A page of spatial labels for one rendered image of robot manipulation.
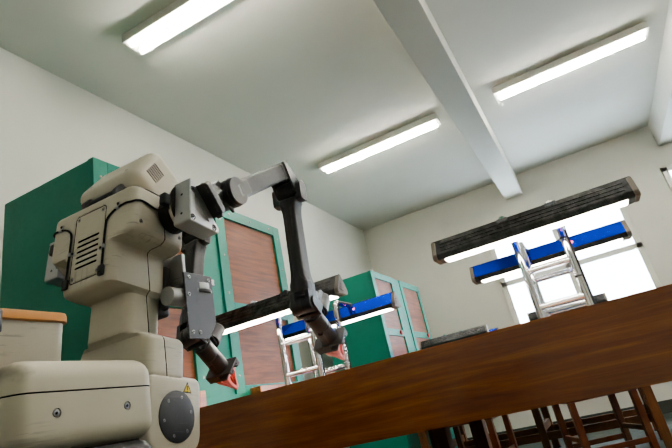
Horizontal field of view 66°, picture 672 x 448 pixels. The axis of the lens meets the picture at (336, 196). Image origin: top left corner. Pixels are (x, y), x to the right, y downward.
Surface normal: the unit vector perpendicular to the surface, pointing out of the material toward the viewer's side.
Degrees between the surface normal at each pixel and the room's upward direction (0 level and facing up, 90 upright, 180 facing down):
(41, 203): 90
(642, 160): 90
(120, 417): 90
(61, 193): 90
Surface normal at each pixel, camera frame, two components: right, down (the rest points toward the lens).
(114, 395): 0.87, -0.35
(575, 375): -0.45, -0.26
